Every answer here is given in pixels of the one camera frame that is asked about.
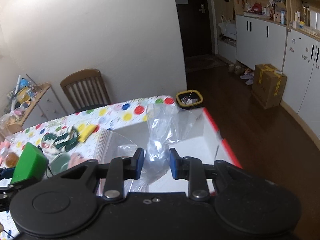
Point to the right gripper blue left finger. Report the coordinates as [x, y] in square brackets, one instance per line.
[119, 170]

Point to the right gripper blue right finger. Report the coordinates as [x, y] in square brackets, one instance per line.
[192, 170]

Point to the green sponge block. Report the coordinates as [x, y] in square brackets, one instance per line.
[32, 164]

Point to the pink mesh bath pouf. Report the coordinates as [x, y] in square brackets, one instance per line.
[76, 159]

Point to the clear plastic bag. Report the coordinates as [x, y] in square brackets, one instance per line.
[167, 125]

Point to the red white storage box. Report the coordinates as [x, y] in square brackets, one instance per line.
[191, 133]

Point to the yellow sponge cloth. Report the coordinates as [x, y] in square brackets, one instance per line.
[85, 131]

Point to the colourful polka dot tablecloth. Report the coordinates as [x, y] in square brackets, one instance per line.
[110, 117]

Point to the mint green mug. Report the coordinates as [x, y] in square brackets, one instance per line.
[59, 164]

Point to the green white patterned bag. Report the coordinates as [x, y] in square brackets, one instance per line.
[61, 141]

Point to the yellow rimmed trash bin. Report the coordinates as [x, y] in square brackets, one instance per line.
[189, 99]

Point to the wooden chair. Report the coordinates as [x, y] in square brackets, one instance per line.
[85, 90]

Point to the white drawer side cabinet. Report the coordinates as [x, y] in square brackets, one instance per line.
[44, 107]

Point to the brown cardboard box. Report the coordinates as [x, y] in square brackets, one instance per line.
[268, 85]

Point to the dark entrance door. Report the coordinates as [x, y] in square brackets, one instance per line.
[194, 22]

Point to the white wall cabinet unit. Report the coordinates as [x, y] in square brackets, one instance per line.
[285, 34]

